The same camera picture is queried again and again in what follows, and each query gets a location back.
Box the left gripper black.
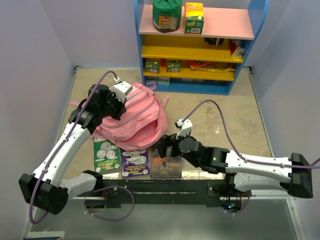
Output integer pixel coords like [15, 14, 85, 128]
[100, 91, 127, 121]

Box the pink student backpack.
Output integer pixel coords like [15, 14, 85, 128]
[78, 82, 168, 151]

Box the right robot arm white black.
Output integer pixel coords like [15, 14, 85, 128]
[155, 134, 314, 199]

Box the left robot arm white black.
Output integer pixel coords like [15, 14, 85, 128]
[18, 81, 132, 215]

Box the teal tissue pack stack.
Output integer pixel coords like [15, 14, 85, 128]
[146, 76, 170, 86]

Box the Tale of Two Cities book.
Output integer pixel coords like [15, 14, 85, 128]
[150, 147, 182, 179]

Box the purple coin book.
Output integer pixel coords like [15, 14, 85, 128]
[121, 149, 150, 178]

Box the green coin book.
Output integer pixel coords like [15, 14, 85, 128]
[93, 137, 121, 175]

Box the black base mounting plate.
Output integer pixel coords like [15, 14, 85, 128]
[74, 179, 252, 209]

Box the green box left lower shelf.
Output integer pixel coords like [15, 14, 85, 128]
[144, 60, 160, 74]

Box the green box right lower shelf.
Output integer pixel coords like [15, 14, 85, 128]
[166, 59, 181, 73]

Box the yellow snack packet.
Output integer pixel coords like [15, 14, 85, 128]
[197, 65, 235, 74]

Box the orange snack packet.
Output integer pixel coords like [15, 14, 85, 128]
[186, 60, 212, 71]

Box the blue kids shelf unit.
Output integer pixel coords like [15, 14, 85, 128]
[134, 0, 269, 95]

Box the green cylindrical package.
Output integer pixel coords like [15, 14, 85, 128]
[152, 0, 182, 33]

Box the black object middle shelf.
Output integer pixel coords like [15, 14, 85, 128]
[204, 37, 225, 47]

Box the red white box on shelf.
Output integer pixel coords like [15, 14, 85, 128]
[229, 39, 245, 57]

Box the yellow green box top shelf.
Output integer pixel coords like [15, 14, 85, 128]
[184, 2, 205, 35]

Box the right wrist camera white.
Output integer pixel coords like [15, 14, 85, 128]
[175, 118, 193, 140]

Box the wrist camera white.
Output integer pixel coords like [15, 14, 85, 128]
[175, 118, 193, 140]
[110, 77, 133, 103]

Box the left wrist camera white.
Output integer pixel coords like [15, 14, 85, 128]
[110, 77, 133, 103]

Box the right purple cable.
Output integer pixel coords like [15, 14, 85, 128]
[178, 99, 320, 170]

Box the aluminium frame rail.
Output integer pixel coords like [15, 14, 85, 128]
[31, 177, 296, 201]

